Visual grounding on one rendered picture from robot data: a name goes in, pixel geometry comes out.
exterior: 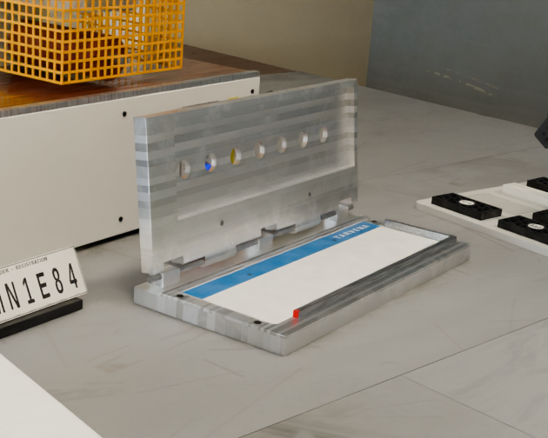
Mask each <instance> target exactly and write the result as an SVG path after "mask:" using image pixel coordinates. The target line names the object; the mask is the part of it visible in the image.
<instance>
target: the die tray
mask: <svg viewBox="0 0 548 438"><path fill-rule="evenodd" d="M502 189H503V186H500V187H495V188H489V189H480V190H474V191H469V192H464V193H459V194H458V195H461V196H465V197H469V198H471V199H474V200H477V201H480V202H484V203H487V204H490V205H492V206H495V207H498V208H501V209H502V215H501V216H499V217H495V218H491V219H486V220H482V221H479V220H478V219H475V218H472V217H469V216H465V215H462V214H459V213H457V212H454V211H452V210H449V209H445V208H442V207H439V206H437V205H434V204H431V198H429V199H424V200H418V201H417V204H416V209H419V210H422V211H424V212H427V213H429V214H432V215H435V216H438V217H441V218H444V219H445V220H448V221H451V222H454V223H457V224H460V225H462V226H465V227H467V228H470V229H474V230H476V231H479V232H481V233H484V234H487V235H489V236H493V237H496V238H497V239H500V240H503V241H506V242H509V243H512V244H515V245H517V246H519V247H522V248H525V249H529V250H531V251H533V252H536V253H539V254H541V255H543V256H548V245H547V244H544V243H541V242H538V241H535V240H532V239H530V238H527V237H525V236H521V235H518V234H515V233H512V232H510V231H508V230H505V229H501V228H499V227H498V219H502V218H506V217H511V216H524V217H527V218H530V219H532V215H533V212H537V211H541V210H545V209H548V206H546V205H544V204H541V203H538V202H534V201H530V200H527V199H524V198H522V197H519V196H515V195H511V194H508V193H505V192H503V191H502Z"/></svg>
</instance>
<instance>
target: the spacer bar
mask: <svg viewBox="0 0 548 438"><path fill-rule="evenodd" d="M502 191H503V192H505V193H508V194H511V195H515V196H519V197H522V198H524V199H527V200H530V201H534V202H538V203H541V204H544V205H546V206H548V193H547V192H544V191H542V190H538V189H534V188H531V187H527V186H524V185H522V184H519V183H515V182H513V183H508V184H503V189H502Z"/></svg>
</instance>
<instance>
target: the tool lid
mask: <svg viewBox="0 0 548 438"><path fill-rule="evenodd" d="M133 119H134V136H135V152H136V169H137V201H138V218H139V235H140V251H141V268H142V273H146V274H151V275H155V274H157V273H160V272H162V271H164V262H168V261H170V260H171V261H172V262H176V263H181V264H184V263H187V262H191V261H194V260H196V259H200V258H202V259H203V260H204V264H202V265H199V266H200V267H202V268H203V267H206V266H209V265H211V264H213V263H216V262H220V261H222V260H224V259H227V258H230V257H232V256H235V255H236V253H237V249H236V245H238V244H239V243H242V242H247V241H249V240H251V239H254V238H257V237H260V236H261V228H264V227H265V229H269V230H279V229H282V228H285V227H289V226H293V227H294V230H293V231H291V232H290V233H292V234H295V233H297V232H299V231H302V230H305V229H308V228H311V227H313V226H316V225H318V224H319V223H321V218H320V215H322V214H324V213H326V212H329V211H332V210H334V209H338V208H339V201H341V202H344V203H354V202H357V201H358V80H357V79H352V78H345V79H340V80H336V81H330V82H326V83H317V84H312V85H307V86H302V87H297V88H292V89H287V90H279V91H273V92H269V93H263V94H259V95H254V96H245V97H240V98H235V99H231V100H225V101H221V102H215V103H207V104H202V105H197V106H192V107H187V108H182V109H174V110H168V111H164V112H158V113H154V114H149V115H144V116H135V117H133ZM321 127H322V129H323V137H322V140H321V141H320V140H319V137H318V133H319V130H320V128H321ZM301 132H302V134H303V138H304V139H303V143H302V145H301V146H299V143H298V137H299V134H300V133H301ZM279 137H281V139H282V149H281V150H280V151H279V152H278V150H277V141H278V139H279ZM257 143H259V145H260V153H259V156H258V157H255V153H254V149H255V146H256V144H257ZM234 148H235V150H236V152H237V159H236V161H235V162H234V163H233V164H232V163H231V152H232V150H233V149H234ZM209 154H210V155H211V160H212V163H211V168H210V169H209V170H207V169H206V168H205V159H206V157H207V156H208V155H209ZM181 161H184V163H185V172H184V175H183V176H182V177H180V176H179V174H178V165H179V163H180V162H181Z"/></svg>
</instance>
